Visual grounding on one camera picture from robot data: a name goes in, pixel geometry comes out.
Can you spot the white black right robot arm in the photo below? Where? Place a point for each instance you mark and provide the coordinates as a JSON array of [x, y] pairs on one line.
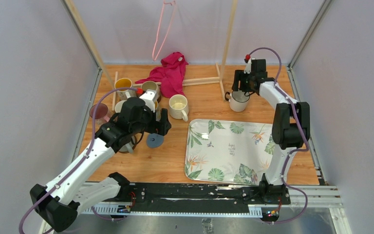
[[291, 124]]

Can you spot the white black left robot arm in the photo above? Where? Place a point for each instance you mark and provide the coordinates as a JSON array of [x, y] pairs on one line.
[[62, 199]]

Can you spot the pink ceramic mug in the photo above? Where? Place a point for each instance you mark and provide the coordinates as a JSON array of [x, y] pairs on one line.
[[100, 115]]

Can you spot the grey ceramic mug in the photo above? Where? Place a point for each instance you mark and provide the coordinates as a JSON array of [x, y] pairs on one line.
[[129, 147]]

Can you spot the glass mug yellow inside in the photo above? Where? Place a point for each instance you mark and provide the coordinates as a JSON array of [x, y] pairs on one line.
[[125, 86]]

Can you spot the cream white mug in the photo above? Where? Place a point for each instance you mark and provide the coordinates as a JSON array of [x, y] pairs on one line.
[[178, 107]]

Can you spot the pale yellow mug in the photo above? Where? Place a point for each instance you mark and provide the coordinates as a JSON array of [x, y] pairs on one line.
[[118, 106]]

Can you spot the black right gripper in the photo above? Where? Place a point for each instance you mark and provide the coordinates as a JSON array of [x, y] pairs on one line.
[[239, 75]]

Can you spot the pink wire hanger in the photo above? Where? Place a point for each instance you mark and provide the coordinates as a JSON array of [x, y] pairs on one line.
[[163, 30]]

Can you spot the beige ceramic mug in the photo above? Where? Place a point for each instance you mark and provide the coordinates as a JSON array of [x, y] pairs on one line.
[[151, 85]]

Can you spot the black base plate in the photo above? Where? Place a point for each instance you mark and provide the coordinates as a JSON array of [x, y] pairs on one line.
[[200, 198]]

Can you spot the white enamel mug black rim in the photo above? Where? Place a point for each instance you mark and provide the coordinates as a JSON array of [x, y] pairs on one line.
[[238, 101]]

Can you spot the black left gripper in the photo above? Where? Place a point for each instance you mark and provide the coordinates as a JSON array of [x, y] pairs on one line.
[[160, 127]]

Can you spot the magenta cloth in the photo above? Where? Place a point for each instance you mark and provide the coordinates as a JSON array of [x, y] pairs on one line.
[[170, 74]]

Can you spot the blue coaster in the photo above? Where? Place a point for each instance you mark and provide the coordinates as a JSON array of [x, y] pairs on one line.
[[154, 140]]

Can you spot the floral white serving tray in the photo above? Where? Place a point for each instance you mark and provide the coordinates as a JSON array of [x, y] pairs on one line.
[[233, 152]]

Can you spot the wooden drying rack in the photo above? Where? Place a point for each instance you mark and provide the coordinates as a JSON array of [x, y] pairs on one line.
[[187, 82]]

